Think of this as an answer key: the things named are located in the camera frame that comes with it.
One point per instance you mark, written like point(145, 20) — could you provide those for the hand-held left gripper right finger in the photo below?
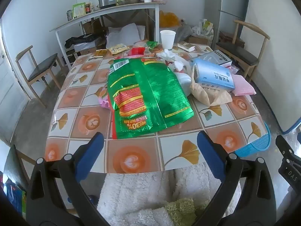
point(211, 155)

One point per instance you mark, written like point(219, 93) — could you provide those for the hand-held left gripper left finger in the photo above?
point(90, 150)

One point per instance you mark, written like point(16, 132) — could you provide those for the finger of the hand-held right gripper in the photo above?
point(285, 149)

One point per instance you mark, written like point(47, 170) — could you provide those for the blue plastic mesh basket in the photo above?
point(255, 146)

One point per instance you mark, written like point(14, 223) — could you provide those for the pink plastic bag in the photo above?
point(104, 98)

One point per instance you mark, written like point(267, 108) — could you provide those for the white plastic bag red print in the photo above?
point(183, 80)

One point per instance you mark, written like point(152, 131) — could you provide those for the large green snack bag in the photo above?
point(145, 91)

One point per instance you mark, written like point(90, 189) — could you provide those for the red wrapper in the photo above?
point(137, 51)

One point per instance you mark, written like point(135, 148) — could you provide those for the ginkgo print tablecloth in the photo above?
point(131, 162)

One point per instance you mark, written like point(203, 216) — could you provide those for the brown paper bag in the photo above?
point(211, 96)

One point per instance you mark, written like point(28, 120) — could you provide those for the white fleece clothing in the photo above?
point(131, 193)

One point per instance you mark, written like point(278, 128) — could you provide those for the green fluffy cloth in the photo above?
point(181, 210)

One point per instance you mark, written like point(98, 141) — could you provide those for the light blue medicine box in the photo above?
point(214, 75)

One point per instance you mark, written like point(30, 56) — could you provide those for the blue printed bag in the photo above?
point(14, 193)

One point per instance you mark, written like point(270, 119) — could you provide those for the wooden chair with dark seat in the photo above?
point(237, 51)
point(41, 69)

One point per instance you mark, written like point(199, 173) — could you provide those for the white and blue box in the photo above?
point(216, 57)

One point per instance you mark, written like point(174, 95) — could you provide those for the brown snack packet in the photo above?
point(100, 53)

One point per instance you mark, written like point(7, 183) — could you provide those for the white door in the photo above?
point(9, 87)

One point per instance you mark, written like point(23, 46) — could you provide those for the yellow snack packet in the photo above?
point(119, 48)

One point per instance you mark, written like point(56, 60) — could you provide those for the black bag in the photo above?
point(80, 40)

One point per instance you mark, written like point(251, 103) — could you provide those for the small white box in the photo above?
point(187, 46)

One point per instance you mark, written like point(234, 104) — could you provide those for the low cardboard box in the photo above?
point(198, 40)

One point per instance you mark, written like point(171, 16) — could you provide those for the white pillow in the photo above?
point(124, 35)

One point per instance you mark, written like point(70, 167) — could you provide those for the small green packet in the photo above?
point(152, 44)

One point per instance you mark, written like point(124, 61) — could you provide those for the white paper cup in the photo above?
point(168, 40)

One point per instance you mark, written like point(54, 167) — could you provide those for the grey plastic bag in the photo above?
point(183, 33)

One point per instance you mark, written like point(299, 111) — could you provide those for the white bag with yellow print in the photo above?
point(204, 27)

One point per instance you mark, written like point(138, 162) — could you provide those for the white side table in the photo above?
point(105, 11)

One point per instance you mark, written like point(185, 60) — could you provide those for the dark jar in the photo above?
point(88, 9)

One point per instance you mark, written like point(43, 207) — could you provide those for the yellow plastic bag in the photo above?
point(169, 18)

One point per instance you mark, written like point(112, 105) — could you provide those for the grey refrigerator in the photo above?
point(232, 2)

